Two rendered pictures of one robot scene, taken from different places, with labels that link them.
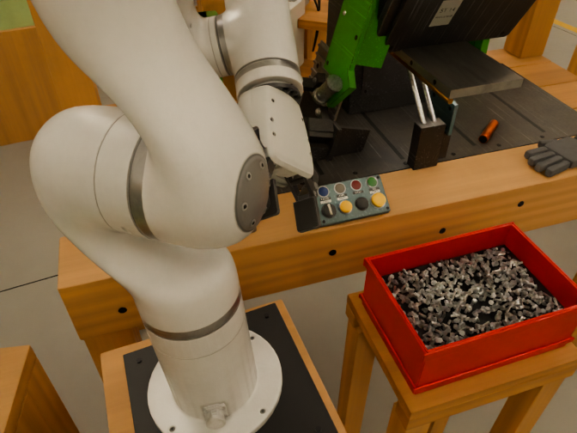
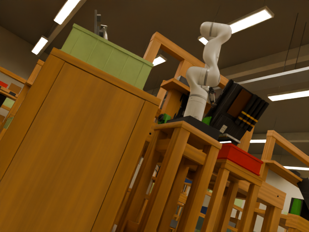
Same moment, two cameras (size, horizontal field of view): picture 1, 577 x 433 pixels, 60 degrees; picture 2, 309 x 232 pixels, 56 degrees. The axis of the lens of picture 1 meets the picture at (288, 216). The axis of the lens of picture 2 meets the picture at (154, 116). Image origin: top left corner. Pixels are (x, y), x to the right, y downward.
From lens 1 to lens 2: 192 cm
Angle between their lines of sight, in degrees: 59
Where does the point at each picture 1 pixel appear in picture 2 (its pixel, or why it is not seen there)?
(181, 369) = (196, 104)
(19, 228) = not seen: hidden behind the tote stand
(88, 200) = (199, 70)
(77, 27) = (211, 53)
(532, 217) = (243, 184)
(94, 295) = not seen: hidden behind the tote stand
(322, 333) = not seen: outside the picture
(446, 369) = (233, 156)
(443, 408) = (233, 165)
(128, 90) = (213, 59)
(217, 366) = (202, 107)
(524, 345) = (249, 165)
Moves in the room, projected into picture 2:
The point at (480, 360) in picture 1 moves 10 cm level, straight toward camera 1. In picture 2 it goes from (240, 160) to (238, 155)
